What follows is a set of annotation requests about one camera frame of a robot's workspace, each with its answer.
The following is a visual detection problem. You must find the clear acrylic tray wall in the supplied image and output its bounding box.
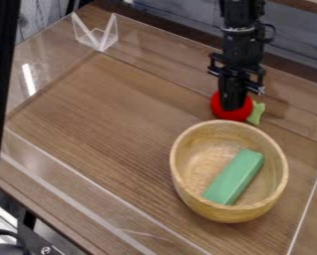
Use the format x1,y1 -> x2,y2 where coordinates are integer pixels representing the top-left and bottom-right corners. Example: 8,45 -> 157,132
0,6 -> 317,255

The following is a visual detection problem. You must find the red plush strawberry toy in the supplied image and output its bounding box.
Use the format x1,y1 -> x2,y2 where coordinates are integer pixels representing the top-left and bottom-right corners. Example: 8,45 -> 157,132
210,92 -> 267,126

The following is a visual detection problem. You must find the light wooden bowl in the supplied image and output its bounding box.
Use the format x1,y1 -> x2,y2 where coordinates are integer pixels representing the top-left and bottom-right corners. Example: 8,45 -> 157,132
169,121 -> 289,223

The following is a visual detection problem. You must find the green rectangular block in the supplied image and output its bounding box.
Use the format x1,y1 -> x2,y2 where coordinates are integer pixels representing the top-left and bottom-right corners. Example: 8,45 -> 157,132
201,149 -> 265,205

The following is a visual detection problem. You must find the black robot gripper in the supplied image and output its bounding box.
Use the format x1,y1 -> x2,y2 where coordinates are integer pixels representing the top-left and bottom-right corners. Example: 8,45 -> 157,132
208,52 -> 267,111

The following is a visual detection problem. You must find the clear acrylic corner bracket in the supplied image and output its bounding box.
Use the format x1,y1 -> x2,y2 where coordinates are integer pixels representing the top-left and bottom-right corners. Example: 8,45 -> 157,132
71,13 -> 119,52

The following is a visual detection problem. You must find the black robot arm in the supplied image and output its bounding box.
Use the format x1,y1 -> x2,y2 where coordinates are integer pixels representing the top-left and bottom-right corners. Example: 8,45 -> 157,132
208,0 -> 276,111

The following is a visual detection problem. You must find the black table frame bracket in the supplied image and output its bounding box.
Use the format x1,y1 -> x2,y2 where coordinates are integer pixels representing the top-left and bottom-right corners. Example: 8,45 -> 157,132
18,211 -> 66,255

